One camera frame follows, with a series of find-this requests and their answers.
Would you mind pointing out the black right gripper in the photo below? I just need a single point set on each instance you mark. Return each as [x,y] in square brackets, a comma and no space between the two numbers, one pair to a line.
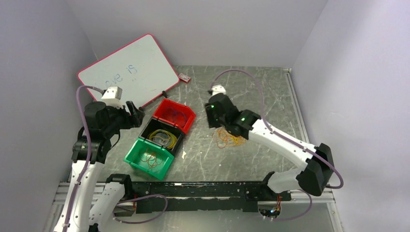
[211,123]

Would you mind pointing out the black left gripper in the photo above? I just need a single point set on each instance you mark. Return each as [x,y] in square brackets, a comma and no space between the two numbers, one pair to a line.
[131,121]

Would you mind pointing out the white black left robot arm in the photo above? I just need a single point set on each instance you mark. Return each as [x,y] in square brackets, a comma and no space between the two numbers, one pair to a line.
[101,122]

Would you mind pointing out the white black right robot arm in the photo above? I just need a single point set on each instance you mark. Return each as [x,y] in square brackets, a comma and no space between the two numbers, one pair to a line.
[314,164]

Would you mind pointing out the black plastic bin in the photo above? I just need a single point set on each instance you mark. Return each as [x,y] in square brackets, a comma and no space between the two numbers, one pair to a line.
[164,135]

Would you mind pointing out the red plastic bin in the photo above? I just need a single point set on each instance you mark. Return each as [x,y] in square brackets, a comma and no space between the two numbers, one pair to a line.
[175,114]

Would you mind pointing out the pink framed whiteboard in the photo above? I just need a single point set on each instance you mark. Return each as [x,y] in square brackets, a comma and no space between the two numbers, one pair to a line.
[140,69]

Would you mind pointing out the small red white box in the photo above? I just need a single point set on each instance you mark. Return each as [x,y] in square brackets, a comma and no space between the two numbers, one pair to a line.
[184,78]

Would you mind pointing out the green plastic bin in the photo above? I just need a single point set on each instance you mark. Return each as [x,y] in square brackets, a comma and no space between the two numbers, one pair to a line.
[149,158]

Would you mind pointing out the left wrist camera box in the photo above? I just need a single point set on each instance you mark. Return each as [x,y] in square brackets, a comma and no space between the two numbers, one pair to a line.
[112,96]

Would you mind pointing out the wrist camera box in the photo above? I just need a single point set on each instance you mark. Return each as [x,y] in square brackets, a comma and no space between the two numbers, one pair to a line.
[217,89]
[112,96]

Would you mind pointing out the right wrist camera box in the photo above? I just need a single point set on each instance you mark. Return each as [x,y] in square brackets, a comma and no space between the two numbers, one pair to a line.
[217,89]

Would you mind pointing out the black base frame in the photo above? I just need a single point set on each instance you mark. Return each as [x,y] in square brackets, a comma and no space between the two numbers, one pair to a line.
[207,196]

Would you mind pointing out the aluminium table edge rail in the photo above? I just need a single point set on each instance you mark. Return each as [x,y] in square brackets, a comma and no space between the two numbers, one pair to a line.
[301,124]

